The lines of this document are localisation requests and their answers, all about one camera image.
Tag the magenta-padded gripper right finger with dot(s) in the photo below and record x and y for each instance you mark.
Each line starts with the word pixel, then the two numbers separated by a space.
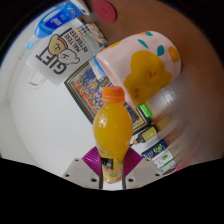
pixel 143 170

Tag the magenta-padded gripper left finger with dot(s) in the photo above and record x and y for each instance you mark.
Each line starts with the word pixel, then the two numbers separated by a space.
pixel 80 170

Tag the orange juice bottle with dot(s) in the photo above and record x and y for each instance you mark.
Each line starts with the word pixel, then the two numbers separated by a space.
pixel 112 130

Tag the dark blue pump bottle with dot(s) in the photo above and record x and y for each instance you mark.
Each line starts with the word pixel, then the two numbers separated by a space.
pixel 156 148

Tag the amber pump bottle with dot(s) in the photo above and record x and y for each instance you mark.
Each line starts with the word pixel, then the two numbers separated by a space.
pixel 146 134

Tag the framed group photo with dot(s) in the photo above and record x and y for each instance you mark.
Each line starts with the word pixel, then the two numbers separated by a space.
pixel 85 86

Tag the blue tissue pack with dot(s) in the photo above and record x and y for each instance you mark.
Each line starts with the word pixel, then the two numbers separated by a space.
pixel 97 68

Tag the pink and yellow mug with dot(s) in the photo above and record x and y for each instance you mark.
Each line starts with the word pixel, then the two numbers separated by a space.
pixel 146 66

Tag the white paper gift bag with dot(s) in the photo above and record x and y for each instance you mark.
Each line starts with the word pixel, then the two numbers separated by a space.
pixel 56 53

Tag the small snack packet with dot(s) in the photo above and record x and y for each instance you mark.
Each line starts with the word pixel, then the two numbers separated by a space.
pixel 97 33

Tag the puzzle cube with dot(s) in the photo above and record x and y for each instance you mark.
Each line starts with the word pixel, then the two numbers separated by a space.
pixel 82 30

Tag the blue detergent bottle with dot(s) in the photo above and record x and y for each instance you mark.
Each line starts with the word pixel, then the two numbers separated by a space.
pixel 55 20

